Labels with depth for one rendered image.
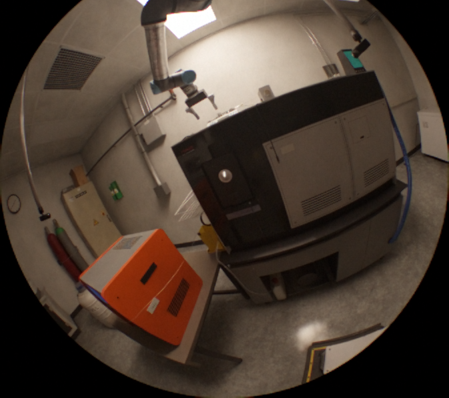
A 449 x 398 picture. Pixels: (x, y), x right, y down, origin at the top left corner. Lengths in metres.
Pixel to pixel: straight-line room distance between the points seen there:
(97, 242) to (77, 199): 0.93
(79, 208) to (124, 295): 2.90
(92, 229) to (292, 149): 3.39
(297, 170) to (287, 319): 1.17
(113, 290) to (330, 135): 1.03
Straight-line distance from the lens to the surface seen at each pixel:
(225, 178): 0.67
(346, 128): 0.79
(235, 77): 1.91
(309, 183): 0.74
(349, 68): 1.01
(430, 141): 3.37
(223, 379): 1.48
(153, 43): 0.64
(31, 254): 3.61
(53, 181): 3.82
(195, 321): 0.83
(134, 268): 0.62
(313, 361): 1.07
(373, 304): 1.47
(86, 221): 3.39
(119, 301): 0.59
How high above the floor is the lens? 1.35
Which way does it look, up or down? 11 degrees down
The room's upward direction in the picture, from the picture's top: 25 degrees counter-clockwise
